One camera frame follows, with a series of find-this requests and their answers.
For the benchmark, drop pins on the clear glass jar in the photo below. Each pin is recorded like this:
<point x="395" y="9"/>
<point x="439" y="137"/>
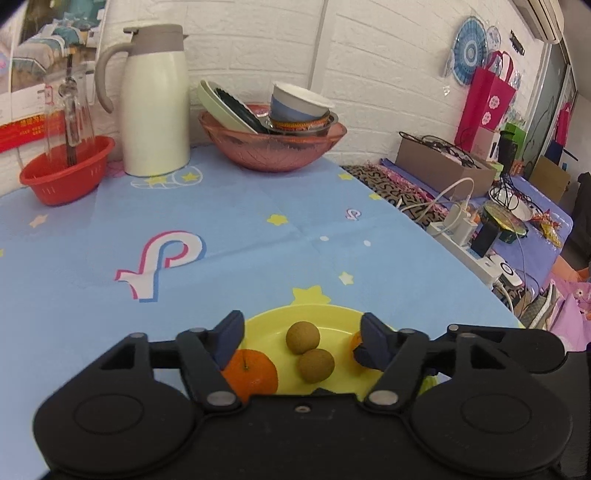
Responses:
<point x="69" y="115"/>

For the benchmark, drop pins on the white power strip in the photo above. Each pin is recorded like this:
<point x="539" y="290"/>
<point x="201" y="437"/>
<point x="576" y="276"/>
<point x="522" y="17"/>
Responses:
<point x="461" y="251"/>

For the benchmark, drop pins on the patterned rim bowl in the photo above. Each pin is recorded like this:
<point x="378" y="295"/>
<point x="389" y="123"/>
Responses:
<point x="304" y="125"/>

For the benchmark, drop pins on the leopard patterned cloth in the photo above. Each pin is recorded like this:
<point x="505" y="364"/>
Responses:
<point x="383" y="182"/>

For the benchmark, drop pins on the brown cardboard box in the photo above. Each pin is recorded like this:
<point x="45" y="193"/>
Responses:
<point x="438" y="168"/>

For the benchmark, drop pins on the pink gift bag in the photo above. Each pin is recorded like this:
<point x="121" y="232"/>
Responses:
<point x="489" y="101"/>

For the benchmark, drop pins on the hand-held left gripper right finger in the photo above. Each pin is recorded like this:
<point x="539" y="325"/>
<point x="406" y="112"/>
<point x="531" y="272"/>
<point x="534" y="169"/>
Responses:
<point x="375" y="344"/>

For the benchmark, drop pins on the white charger plug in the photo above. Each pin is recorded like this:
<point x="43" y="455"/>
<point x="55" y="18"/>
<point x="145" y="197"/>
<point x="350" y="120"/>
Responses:
<point x="459" y="221"/>

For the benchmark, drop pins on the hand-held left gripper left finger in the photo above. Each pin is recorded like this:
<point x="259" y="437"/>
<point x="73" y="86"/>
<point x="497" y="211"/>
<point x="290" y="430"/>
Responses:
<point x="231" y="336"/>

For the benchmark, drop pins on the green box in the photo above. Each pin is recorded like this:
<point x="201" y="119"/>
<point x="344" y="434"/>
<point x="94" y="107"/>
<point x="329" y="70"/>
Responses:
<point x="515" y="136"/>

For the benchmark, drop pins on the colourful round dish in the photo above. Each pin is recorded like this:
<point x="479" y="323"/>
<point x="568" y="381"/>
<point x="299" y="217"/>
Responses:
<point x="505" y="221"/>

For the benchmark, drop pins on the blue star printed tablecloth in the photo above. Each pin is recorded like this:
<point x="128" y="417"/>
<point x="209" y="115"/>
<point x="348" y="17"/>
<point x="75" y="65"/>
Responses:
<point x="258" y="272"/>

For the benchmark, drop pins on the pink floral cloth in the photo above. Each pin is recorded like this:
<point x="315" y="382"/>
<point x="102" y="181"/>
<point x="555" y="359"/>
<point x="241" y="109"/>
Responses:
<point x="572" y="314"/>

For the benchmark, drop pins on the green plates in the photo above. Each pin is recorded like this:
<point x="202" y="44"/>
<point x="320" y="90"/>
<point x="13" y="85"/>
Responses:
<point x="217" y="104"/>

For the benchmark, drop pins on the yellow plastic plate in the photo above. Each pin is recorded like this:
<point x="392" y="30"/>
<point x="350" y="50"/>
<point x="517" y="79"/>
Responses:
<point x="339" y="334"/>

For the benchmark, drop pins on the white thermos jug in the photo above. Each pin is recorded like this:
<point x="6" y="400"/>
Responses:
<point x="154" y="106"/>

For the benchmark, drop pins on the dark rimmed plate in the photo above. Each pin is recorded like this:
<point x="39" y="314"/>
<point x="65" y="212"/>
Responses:
<point x="240" y="110"/>

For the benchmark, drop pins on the white air conditioner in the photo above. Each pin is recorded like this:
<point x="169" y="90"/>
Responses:
<point x="545" y="16"/>

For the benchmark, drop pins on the small cardboard box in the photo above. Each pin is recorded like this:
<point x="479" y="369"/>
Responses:
<point x="549" y="180"/>

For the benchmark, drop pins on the pink glass bowl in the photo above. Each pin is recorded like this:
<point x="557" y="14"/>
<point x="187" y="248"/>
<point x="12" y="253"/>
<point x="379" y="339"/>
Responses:
<point x="272" y="150"/>

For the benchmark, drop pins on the round blue fan decoration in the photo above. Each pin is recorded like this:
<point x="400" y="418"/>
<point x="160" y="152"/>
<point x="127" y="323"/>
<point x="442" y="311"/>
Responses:
<point x="471" y="50"/>

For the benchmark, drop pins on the brown round fruit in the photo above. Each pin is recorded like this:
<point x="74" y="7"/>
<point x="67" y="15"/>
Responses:
<point x="315" y="365"/>
<point x="302" y="338"/>

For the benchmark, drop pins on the red plastic basket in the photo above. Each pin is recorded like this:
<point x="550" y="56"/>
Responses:
<point x="64" y="182"/>

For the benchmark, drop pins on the small orange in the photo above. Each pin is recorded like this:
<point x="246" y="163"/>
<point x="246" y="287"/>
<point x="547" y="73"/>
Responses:
<point x="357" y="344"/>

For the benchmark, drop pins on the wall poster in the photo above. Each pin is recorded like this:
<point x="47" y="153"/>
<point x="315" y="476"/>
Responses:
<point x="41" y="55"/>

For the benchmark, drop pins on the black power adapter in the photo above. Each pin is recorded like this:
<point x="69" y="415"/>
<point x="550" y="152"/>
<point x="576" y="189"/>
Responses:
<point x="485" y="239"/>

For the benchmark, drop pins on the blue and white bowl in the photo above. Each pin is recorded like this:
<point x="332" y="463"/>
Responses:
<point x="295" y="104"/>

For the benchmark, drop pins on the round orange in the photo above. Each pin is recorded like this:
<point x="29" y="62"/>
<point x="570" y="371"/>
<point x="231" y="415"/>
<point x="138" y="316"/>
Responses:
<point x="251" y="374"/>

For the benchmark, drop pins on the white round device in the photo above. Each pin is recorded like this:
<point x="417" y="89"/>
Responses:
<point x="507" y="272"/>

